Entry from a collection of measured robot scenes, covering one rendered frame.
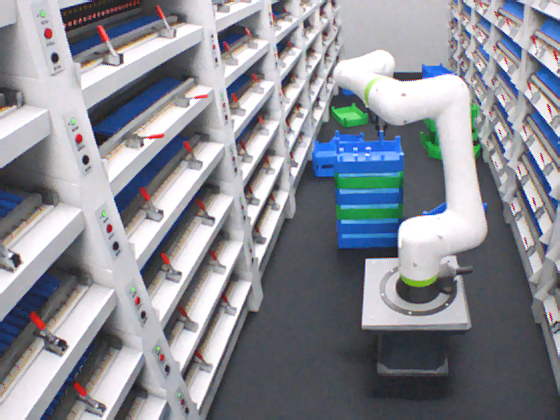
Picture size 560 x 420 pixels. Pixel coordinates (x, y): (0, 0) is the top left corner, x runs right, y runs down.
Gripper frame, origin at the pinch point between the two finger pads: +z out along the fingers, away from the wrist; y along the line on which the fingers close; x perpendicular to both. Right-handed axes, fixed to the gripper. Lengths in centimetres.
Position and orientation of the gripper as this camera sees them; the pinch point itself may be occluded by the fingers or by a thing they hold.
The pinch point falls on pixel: (381, 128)
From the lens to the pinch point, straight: 195.4
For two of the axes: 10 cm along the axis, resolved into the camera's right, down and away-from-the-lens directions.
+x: 0.9, -8.4, 5.4
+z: 1.7, 5.4, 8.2
